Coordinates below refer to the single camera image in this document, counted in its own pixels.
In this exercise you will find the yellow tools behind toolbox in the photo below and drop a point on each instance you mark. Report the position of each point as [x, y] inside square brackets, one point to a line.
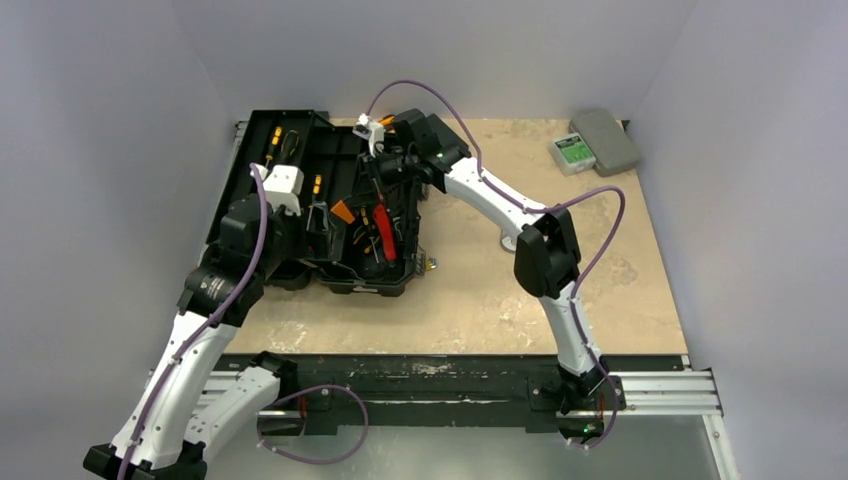
[387, 120]

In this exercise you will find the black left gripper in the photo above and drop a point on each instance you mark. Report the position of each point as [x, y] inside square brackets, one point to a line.
[296, 221]

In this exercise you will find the small yellow black screwdriver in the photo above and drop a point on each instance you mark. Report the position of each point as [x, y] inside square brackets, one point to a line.
[273, 145]

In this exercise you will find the black toolbox tray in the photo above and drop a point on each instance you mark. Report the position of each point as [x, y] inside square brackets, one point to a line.
[250, 144]

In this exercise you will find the black flat case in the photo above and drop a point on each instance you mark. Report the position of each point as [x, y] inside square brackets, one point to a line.
[442, 137]

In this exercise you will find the red handled adjustable wrench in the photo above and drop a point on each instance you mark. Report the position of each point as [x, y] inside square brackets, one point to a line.
[508, 240]

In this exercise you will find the grey sharpening stone block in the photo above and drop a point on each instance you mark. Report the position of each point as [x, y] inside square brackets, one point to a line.
[613, 149]

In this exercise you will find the red handled pliers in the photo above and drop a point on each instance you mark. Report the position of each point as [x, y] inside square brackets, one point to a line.
[384, 226]

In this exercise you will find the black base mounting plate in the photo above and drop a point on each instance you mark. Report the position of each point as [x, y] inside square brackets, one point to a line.
[476, 391]

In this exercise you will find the black plastic toolbox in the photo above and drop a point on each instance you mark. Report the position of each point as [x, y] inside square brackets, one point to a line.
[332, 259]

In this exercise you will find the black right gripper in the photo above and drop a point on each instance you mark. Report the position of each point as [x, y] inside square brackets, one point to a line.
[378, 168]

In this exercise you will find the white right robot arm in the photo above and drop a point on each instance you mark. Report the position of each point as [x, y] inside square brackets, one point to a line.
[546, 257]

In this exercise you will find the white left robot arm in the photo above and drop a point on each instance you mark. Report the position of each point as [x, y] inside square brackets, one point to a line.
[167, 436]

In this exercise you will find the white green small box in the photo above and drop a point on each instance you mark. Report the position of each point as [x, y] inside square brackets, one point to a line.
[571, 154]

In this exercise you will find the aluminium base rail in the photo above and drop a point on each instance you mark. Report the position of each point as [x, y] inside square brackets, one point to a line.
[645, 393]

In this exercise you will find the yellow handled needle-nose pliers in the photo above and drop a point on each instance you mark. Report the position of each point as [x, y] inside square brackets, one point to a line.
[366, 236]

